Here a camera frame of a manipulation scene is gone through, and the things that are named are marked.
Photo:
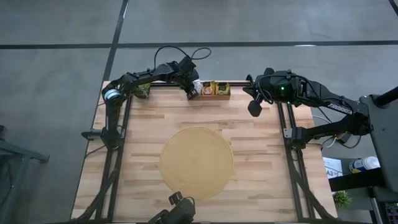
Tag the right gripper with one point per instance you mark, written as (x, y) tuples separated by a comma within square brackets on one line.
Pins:
[(262, 91)]

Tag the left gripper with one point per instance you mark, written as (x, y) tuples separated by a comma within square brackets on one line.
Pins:
[(190, 84)]

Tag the red peach tea packet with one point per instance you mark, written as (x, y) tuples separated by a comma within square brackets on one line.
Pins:
[(208, 88)]

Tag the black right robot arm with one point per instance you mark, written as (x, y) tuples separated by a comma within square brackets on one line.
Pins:
[(326, 105)]

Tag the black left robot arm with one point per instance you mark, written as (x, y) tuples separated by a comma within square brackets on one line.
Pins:
[(140, 74)]

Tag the black table clamp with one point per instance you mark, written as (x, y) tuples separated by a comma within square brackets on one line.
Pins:
[(248, 77)]

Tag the wooden three-compartment organiser box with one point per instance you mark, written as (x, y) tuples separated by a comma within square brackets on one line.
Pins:
[(214, 97)]

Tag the small potted succulent plant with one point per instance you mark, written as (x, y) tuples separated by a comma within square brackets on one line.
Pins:
[(143, 91)]

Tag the round woven straw placemat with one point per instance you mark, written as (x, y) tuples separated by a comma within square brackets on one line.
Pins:
[(196, 161)]

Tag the black power brick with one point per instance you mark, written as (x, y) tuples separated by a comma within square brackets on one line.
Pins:
[(343, 137)]

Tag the black base connector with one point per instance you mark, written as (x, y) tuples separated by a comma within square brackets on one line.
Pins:
[(90, 134)]

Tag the white plastic bottle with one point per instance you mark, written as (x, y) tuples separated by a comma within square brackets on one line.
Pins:
[(363, 164)]

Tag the black shelf board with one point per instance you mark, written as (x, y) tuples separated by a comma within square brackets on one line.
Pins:
[(357, 182)]

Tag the small green potted plant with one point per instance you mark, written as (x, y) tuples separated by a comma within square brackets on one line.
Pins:
[(342, 199)]

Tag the black pole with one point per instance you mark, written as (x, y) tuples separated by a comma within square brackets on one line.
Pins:
[(387, 98)]

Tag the dark grey cart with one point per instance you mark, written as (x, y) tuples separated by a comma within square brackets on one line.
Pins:
[(387, 146)]

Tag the grey metal stand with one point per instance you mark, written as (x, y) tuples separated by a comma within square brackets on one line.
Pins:
[(21, 152)]

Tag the grey base bracket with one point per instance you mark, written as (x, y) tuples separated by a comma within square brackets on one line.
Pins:
[(287, 133)]

